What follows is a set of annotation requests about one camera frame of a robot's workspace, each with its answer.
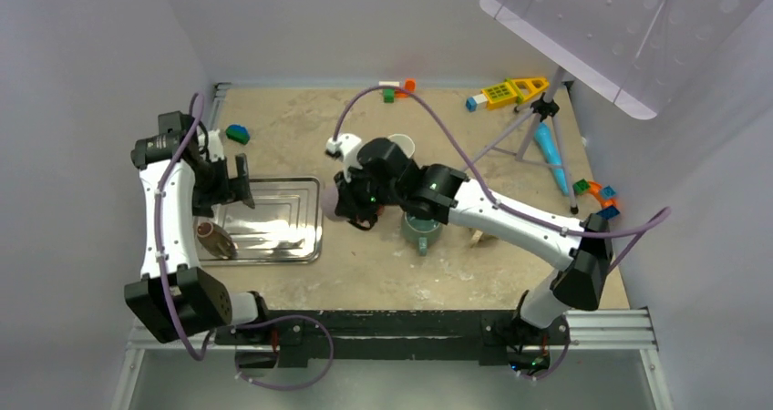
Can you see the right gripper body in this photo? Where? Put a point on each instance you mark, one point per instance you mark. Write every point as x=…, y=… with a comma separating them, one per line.
x=364, y=198

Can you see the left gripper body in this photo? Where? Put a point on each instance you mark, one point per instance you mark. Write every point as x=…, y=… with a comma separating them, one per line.
x=211, y=186

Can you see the brown striped mug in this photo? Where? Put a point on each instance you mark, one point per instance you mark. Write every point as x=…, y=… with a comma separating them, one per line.
x=214, y=240

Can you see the teal speckled mug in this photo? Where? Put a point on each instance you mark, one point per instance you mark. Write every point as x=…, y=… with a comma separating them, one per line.
x=420, y=233

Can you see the beige round mug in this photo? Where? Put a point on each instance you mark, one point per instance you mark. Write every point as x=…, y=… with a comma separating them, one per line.
x=478, y=237

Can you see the mauve mug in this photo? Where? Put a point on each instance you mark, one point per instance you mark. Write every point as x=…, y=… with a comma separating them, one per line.
x=329, y=199

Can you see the pink mug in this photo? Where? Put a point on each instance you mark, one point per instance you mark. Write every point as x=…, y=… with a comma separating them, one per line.
x=402, y=144

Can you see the orange elbow toy piece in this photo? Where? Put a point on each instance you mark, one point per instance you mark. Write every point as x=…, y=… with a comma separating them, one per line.
x=406, y=89

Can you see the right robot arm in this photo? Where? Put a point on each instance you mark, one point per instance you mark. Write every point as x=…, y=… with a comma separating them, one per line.
x=378, y=173

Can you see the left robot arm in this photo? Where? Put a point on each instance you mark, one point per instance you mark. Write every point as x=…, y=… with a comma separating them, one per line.
x=185, y=177

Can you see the blue green toy block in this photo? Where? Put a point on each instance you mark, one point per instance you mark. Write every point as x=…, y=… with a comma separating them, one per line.
x=238, y=134

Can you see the metal tray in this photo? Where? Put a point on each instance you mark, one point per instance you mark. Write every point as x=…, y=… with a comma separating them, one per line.
x=284, y=227

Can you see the small green cube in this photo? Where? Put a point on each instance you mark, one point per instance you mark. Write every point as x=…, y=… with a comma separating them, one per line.
x=388, y=95

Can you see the blue white toy block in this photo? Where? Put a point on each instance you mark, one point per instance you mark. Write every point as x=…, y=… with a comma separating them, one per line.
x=474, y=103

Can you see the yellow toy block structure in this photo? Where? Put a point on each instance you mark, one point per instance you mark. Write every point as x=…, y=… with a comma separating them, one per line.
x=514, y=91

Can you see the light blue cone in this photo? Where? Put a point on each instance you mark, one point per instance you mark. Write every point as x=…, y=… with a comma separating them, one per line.
x=549, y=150

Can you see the tripod stand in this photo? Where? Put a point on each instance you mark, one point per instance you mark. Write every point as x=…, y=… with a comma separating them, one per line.
x=541, y=109

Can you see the orange curved toy piece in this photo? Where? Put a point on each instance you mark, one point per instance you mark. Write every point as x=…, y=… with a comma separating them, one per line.
x=594, y=191

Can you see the perforated white board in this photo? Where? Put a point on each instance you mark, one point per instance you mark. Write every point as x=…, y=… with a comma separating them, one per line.
x=637, y=54

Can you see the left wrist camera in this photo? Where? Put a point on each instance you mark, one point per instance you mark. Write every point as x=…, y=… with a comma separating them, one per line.
x=215, y=147

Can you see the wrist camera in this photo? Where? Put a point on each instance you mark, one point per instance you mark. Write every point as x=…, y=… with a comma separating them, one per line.
x=215, y=147
x=345, y=148

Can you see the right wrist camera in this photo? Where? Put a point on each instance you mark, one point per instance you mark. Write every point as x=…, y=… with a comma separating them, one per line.
x=345, y=148

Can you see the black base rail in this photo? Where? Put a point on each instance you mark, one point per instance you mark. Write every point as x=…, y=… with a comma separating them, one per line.
x=487, y=337

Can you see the aluminium frame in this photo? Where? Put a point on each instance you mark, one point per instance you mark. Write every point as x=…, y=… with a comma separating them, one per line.
x=611, y=363

